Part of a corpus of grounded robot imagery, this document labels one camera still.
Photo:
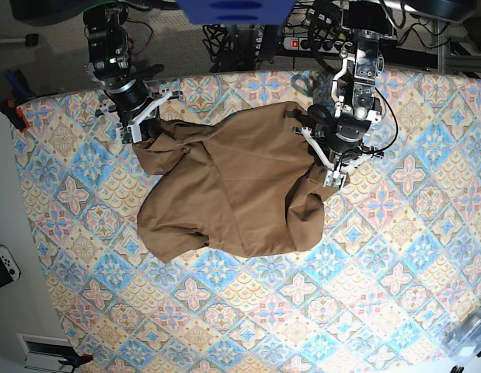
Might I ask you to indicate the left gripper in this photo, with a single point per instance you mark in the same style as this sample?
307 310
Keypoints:
338 158

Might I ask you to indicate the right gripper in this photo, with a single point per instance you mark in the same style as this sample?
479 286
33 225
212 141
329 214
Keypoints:
134 108

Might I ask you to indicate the brown t-shirt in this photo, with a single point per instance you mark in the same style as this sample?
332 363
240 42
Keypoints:
248 185

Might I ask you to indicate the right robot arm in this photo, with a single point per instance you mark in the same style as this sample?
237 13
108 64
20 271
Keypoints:
110 47

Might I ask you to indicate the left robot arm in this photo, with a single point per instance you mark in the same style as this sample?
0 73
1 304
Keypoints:
337 135

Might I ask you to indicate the patterned tablecloth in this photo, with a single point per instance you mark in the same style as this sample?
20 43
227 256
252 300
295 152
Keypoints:
399 265

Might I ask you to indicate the white power strip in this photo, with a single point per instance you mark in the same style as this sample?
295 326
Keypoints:
302 44

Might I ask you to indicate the red and black clamp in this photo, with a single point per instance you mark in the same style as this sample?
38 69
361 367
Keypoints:
15 115

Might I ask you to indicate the game console with white controller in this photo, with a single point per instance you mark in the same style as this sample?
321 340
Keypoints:
9 270

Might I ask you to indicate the clear plastic box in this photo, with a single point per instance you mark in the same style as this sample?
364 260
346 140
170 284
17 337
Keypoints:
463 343

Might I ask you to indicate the black clamp at bottom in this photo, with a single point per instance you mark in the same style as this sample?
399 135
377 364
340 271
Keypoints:
75 361

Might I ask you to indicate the white floor vent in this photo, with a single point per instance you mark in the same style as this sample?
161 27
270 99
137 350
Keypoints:
43 354

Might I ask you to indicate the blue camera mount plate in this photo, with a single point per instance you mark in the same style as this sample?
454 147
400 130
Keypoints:
242 12

